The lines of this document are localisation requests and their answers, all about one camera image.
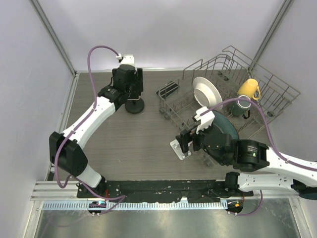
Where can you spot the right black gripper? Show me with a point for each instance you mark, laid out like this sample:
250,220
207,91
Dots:
186,136

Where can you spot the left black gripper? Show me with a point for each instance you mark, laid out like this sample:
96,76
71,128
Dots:
137,85

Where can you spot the silver phone stand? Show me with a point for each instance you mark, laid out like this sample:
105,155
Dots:
177,149

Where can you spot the black round phone stand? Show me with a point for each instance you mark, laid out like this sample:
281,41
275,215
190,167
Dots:
134,106

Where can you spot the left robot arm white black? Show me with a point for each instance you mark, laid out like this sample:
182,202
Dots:
66,148

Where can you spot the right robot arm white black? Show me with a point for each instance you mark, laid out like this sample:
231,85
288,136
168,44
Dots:
258,166

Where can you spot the blue ceramic plate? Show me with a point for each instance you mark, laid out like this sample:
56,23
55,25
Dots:
224,125

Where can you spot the white plate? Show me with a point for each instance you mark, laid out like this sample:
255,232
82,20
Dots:
205,93

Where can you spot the dark green mug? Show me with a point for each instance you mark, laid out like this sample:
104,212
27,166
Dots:
240,108

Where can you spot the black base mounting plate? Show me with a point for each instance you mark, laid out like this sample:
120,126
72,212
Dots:
168,191

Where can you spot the yellow mug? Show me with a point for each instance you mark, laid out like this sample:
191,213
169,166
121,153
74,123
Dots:
250,88

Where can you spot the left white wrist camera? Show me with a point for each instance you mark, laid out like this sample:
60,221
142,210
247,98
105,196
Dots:
128,60

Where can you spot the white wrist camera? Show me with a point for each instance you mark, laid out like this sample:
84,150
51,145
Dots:
128,60
204,117

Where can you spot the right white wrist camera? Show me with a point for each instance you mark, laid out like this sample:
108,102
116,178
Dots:
204,117

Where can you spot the slotted cable duct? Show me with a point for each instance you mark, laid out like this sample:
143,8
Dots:
97,205

